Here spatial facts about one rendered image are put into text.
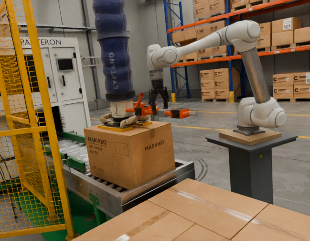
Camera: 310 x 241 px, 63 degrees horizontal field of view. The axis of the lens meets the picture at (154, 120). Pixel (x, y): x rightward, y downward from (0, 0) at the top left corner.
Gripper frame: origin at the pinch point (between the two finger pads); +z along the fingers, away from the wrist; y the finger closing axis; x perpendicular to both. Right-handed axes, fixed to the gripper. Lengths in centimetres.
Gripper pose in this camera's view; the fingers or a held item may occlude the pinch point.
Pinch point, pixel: (160, 110)
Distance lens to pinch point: 163.8
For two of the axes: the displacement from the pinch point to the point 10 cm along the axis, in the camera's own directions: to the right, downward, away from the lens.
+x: 6.6, 0.7, -7.4
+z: 1.1, 9.8, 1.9
